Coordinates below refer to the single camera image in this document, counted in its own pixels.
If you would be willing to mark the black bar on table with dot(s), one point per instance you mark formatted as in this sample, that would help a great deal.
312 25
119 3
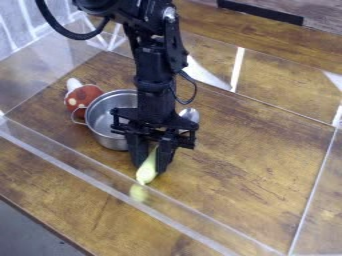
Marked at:
261 12

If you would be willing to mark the green handled metal spoon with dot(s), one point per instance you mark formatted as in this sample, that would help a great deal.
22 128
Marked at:
147 172

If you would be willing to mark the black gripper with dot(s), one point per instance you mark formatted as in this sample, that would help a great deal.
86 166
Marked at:
173 132

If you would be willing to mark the small steel pot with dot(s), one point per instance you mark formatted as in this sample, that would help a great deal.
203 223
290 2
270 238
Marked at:
96 118

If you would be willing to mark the red toy mushroom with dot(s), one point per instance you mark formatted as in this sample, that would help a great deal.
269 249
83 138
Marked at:
80 95

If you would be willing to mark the clear acrylic enclosure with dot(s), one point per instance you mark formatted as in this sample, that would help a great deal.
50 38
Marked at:
254 192

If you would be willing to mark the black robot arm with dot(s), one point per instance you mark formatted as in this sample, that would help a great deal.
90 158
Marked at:
151 26

